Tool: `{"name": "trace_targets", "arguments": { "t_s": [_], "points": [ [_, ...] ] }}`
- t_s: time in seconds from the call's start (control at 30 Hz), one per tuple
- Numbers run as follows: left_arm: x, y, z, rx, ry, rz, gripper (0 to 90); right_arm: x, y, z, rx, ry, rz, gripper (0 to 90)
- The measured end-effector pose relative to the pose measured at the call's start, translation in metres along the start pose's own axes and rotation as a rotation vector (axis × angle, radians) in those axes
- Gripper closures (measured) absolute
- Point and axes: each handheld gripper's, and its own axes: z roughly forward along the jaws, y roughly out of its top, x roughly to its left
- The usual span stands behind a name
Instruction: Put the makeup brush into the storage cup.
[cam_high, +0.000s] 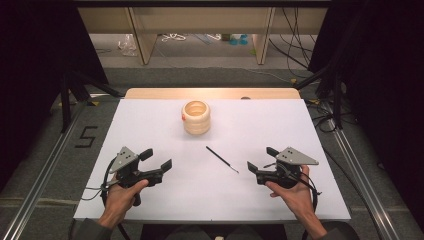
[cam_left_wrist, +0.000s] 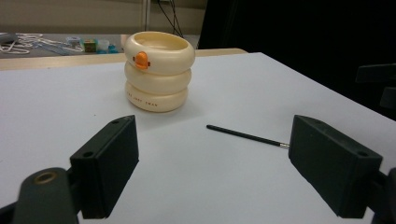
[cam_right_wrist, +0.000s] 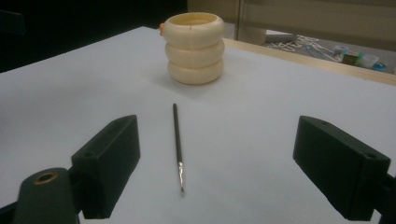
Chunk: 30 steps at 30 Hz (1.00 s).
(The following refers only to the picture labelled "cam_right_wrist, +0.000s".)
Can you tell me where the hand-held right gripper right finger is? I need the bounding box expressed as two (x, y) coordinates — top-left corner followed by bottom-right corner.
(292, 115), (391, 222)

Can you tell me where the black curtain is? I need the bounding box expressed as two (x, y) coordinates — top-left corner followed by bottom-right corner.
(0, 0), (189, 74)

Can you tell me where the white cables bundle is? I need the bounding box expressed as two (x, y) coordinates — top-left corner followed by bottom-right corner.
(267, 35), (344, 62)

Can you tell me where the beige wooden shelf unit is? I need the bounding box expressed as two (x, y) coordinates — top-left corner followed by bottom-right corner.
(186, 0), (396, 52)

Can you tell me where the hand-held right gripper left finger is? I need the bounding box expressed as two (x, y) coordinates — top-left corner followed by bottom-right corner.
(71, 115), (141, 219)

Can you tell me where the white table board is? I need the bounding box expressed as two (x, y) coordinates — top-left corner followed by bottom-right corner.
(0, 26), (396, 224)

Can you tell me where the thin dark paintbrush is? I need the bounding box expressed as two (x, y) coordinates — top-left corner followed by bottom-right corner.
(172, 103), (185, 196)

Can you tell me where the cream ribbed pen holder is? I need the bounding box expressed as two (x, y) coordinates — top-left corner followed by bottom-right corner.
(159, 12), (226, 86)

